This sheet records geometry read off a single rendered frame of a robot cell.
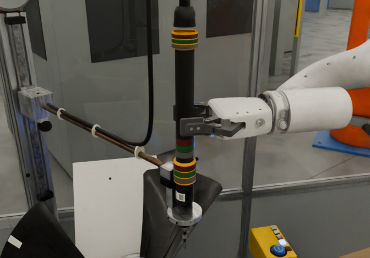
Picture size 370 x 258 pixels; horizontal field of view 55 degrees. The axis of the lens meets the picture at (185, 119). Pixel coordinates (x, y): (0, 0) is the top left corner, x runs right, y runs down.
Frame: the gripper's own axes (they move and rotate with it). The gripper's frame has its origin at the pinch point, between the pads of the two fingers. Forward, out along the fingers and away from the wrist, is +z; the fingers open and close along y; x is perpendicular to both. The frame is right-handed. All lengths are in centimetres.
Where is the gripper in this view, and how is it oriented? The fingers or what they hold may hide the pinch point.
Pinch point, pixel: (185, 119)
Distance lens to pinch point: 65.0
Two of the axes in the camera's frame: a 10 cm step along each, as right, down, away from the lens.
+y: -2.0, -3.6, 9.1
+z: -9.8, 0.7, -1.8
